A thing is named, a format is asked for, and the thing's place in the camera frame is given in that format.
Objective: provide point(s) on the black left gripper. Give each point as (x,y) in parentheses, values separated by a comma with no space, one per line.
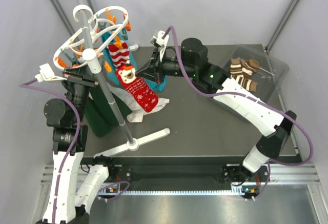
(82,75)

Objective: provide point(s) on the near grey stand pole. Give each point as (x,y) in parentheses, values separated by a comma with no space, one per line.
(107,85)

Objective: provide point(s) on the aluminium frame rail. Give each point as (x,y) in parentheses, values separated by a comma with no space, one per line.
(194,180)

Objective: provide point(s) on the orange clothes peg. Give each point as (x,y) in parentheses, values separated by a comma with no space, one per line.
(118,42)

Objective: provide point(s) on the near white stand foot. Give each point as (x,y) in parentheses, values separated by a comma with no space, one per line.
(135,144)

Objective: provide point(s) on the white cloth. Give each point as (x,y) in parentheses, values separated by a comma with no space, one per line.
(138,113)

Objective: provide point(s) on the teal green clothes peg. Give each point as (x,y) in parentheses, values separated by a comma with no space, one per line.
(123,34)

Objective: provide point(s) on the dark green cloth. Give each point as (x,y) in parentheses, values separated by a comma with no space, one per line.
(99,113)

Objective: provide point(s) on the white round clip hanger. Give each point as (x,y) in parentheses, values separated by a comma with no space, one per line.
(81,42)

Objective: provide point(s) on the brown striped sock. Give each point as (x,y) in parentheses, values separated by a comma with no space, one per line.
(242,71)

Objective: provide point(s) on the clear plastic bin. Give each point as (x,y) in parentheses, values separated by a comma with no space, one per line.
(270,75)

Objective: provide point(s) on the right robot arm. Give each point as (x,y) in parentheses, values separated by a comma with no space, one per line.
(231,89)

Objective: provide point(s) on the red white striped sock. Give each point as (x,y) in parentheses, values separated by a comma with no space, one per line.
(119,57)

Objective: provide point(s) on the grey stand pole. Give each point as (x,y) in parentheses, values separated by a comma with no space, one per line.
(87,7)
(107,85)

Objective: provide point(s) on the teal blue cloth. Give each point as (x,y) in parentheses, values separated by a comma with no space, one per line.
(110,70)

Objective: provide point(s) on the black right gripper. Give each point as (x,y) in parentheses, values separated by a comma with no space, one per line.
(154,70)

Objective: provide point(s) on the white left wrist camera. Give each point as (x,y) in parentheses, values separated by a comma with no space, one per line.
(47,74)

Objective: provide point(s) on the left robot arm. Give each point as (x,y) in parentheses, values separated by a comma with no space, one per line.
(68,203)

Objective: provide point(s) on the orange peg on teal cloth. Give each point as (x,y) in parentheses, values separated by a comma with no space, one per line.
(128,26)

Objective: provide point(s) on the white stand base foot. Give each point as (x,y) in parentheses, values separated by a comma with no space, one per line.
(134,47)

